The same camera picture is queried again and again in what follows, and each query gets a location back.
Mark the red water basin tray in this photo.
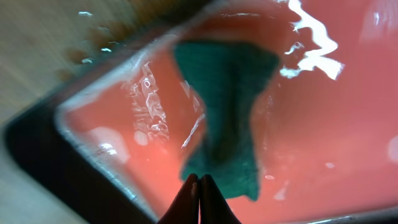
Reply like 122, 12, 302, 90
4, 0, 397, 223

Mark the pink green sponge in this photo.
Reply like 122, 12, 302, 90
174, 40, 279, 201

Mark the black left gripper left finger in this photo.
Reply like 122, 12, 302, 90
157, 174, 199, 224

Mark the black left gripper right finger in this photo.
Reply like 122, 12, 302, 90
199, 174, 241, 224

